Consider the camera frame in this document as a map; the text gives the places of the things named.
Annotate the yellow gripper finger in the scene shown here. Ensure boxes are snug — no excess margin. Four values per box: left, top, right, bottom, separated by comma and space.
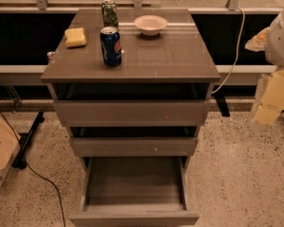
253, 69, 284, 126
245, 27, 270, 52

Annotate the blue pepsi can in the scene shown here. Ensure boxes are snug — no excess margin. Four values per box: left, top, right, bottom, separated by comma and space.
100, 26, 121, 67

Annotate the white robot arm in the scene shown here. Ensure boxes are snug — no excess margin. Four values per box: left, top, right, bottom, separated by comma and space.
245, 9, 284, 126

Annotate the grey drawer cabinet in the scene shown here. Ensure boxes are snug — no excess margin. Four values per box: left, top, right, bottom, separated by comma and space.
40, 8, 222, 227

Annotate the green soda can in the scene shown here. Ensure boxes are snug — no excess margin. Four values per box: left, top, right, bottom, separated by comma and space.
101, 0, 118, 27

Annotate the grey open bottom drawer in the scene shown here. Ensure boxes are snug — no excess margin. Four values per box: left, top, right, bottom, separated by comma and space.
70, 157, 199, 227

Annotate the grey top drawer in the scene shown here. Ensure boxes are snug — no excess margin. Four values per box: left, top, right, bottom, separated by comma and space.
54, 100, 209, 127

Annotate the grey middle drawer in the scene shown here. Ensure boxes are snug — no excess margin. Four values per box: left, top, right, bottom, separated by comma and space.
70, 137, 198, 157

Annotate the red can behind cabinet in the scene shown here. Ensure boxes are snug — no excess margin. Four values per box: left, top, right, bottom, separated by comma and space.
46, 51, 55, 61

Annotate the black table leg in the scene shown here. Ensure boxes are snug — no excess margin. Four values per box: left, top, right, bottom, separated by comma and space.
214, 91, 230, 117

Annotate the white bowl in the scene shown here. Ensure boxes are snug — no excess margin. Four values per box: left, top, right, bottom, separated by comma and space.
133, 15, 168, 36

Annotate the yellow sponge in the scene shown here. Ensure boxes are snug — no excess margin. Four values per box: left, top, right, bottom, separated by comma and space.
64, 27, 86, 48

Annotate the black tube on floor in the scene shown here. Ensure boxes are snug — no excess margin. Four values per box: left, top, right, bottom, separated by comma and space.
12, 112, 44, 169

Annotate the cardboard box left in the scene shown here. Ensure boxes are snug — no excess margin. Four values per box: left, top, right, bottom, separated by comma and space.
0, 116, 20, 187

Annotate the white cable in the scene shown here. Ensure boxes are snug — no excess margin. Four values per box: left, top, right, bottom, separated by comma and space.
210, 7, 246, 96

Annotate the black floor cable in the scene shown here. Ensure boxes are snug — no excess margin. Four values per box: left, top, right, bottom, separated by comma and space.
0, 104, 66, 227

